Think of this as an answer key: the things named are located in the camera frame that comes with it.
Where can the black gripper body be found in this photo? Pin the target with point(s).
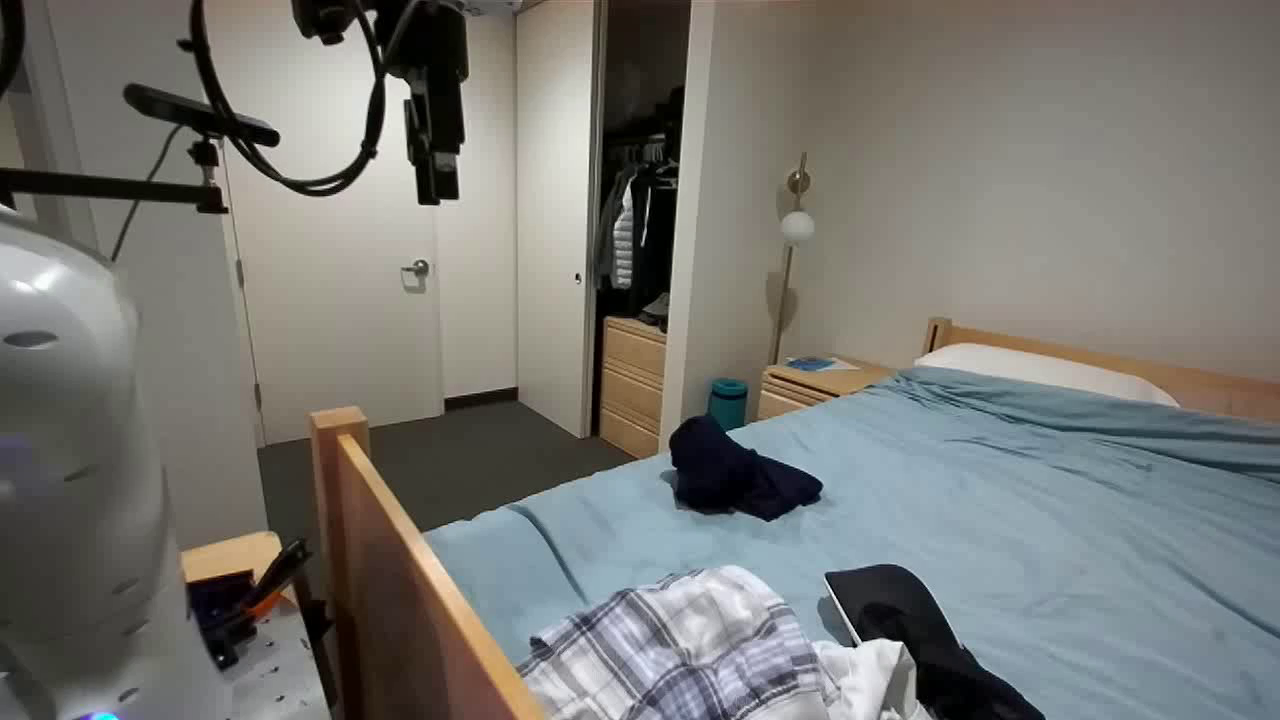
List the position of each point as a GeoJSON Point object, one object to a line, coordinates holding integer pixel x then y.
{"type": "Point", "coordinates": [432, 126]}

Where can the plaid white blue cloth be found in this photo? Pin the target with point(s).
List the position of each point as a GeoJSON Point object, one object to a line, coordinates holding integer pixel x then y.
{"type": "Point", "coordinates": [680, 646]}

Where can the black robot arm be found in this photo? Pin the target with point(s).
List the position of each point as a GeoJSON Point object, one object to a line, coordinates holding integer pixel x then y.
{"type": "Point", "coordinates": [357, 18]}

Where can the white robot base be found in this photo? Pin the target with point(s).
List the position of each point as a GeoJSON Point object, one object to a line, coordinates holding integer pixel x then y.
{"type": "Point", "coordinates": [66, 466]}

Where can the hanging clothes in closet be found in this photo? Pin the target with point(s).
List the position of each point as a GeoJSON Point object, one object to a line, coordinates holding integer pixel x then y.
{"type": "Point", "coordinates": [637, 224]}

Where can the light blue bed blanket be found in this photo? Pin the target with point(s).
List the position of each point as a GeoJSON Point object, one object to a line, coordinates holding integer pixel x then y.
{"type": "Point", "coordinates": [1042, 520]}

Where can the white closet door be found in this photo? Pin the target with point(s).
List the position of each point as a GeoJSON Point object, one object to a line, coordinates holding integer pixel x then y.
{"type": "Point", "coordinates": [554, 214]}

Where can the white room door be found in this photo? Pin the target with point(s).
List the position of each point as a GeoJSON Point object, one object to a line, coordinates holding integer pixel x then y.
{"type": "Point", "coordinates": [332, 264]}

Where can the light wooden dresser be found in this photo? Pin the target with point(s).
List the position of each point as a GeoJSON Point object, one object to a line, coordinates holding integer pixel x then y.
{"type": "Point", "coordinates": [635, 385]}

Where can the floor lamp with round bulb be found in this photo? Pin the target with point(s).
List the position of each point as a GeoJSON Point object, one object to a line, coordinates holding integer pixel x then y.
{"type": "Point", "coordinates": [796, 224]}

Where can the teal waste bin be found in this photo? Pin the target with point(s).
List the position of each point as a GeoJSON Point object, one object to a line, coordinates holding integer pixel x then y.
{"type": "Point", "coordinates": [731, 404]}

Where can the small blue item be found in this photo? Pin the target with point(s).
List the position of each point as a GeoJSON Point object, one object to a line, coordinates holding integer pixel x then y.
{"type": "Point", "coordinates": [809, 361]}

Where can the navy blue cloth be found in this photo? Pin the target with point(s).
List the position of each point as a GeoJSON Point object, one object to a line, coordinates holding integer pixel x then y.
{"type": "Point", "coordinates": [726, 472]}

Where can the light wooden nightstand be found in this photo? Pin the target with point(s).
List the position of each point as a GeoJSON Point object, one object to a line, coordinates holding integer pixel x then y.
{"type": "Point", "coordinates": [806, 390]}

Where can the wooden footboard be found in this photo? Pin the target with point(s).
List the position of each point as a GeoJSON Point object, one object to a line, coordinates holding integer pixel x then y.
{"type": "Point", "coordinates": [393, 585]}

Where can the small wooden box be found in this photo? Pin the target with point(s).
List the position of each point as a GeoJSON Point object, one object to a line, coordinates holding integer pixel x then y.
{"type": "Point", "coordinates": [224, 554]}

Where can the black and orange tools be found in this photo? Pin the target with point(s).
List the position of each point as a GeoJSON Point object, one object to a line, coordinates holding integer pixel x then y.
{"type": "Point", "coordinates": [247, 606]}

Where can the white pillow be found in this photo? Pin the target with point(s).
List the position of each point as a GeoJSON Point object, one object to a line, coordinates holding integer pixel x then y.
{"type": "Point", "coordinates": [1042, 371]}

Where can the flat black item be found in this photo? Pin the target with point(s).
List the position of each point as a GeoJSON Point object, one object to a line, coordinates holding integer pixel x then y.
{"type": "Point", "coordinates": [923, 626]}

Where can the plain white cloth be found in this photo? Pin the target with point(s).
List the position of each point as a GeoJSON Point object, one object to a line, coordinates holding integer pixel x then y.
{"type": "Point", "coordinates": [864, 682]}

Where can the wooden headboard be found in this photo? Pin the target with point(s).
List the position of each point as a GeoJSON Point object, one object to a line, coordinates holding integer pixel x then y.
{"type": "Point", "coordinates": [1202, 385]}

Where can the black camera on stand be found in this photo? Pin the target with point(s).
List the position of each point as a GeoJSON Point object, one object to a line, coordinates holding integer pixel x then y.
{"type": "Point", "coordinates": [202, 112]}

